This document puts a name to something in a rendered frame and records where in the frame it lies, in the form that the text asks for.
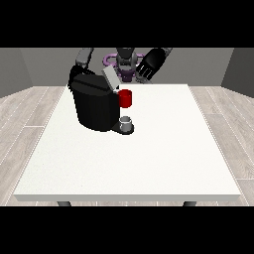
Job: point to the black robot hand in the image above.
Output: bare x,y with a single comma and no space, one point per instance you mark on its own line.
152,63
76,70

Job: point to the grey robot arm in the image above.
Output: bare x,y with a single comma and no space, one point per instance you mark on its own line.
167,50
84,57

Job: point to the pale grey machine lid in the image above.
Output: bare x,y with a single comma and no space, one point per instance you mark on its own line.
111,76

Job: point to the black coffee machine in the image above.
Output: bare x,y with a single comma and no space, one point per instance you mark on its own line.
94,105

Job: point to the red pod holder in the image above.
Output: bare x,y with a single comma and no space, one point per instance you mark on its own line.
125,98

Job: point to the small grey cup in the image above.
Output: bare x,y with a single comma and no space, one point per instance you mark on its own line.
125,124

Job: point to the dark table leg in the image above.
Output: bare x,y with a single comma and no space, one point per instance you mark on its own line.
64,203
190,203

